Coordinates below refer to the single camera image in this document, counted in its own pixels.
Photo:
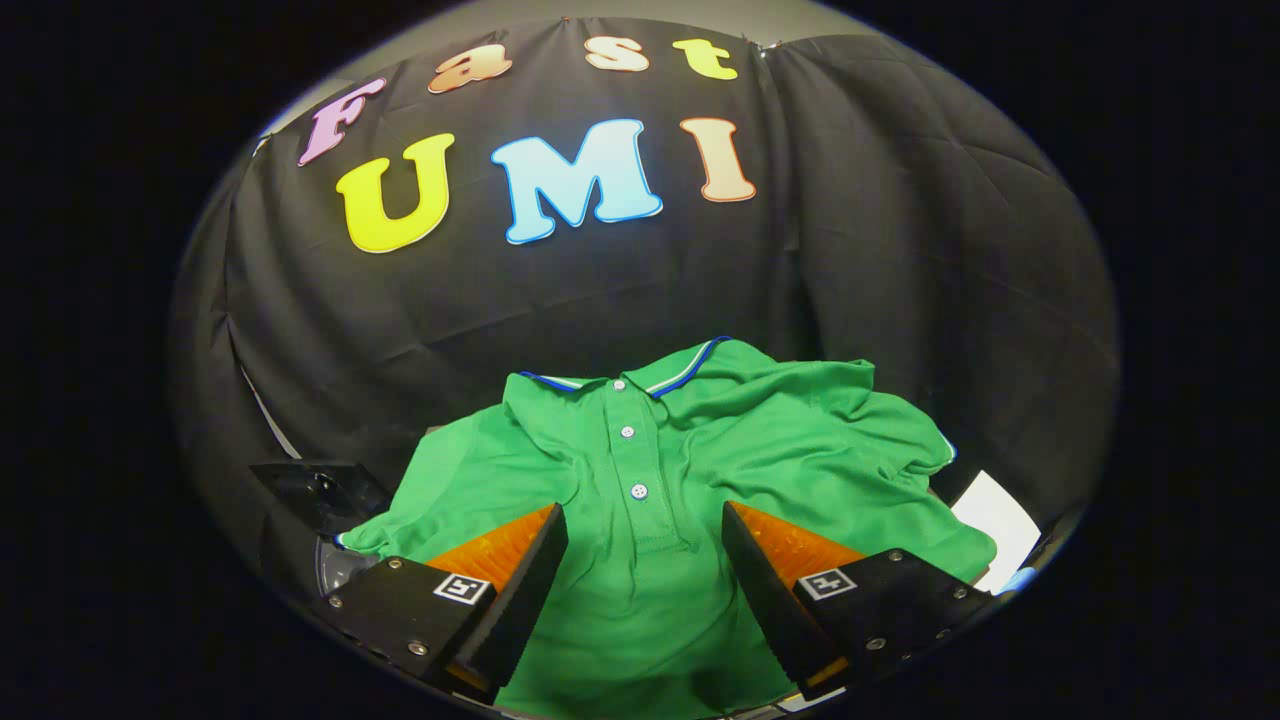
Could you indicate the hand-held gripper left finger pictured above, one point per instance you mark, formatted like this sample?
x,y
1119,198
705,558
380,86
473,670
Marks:
x,y
515,610

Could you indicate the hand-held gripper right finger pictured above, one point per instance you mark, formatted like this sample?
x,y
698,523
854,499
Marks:
x,y
770,610

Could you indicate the green polo shirt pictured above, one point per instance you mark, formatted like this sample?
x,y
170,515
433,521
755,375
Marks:
x,y
780,440

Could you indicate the white board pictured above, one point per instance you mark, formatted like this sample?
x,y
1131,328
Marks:
x,y
995,515

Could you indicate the blue object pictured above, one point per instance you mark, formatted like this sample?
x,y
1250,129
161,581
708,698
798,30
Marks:
x,y
1018,579

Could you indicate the black backdrop cloth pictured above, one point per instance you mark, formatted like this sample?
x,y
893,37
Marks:
x,y
500,300

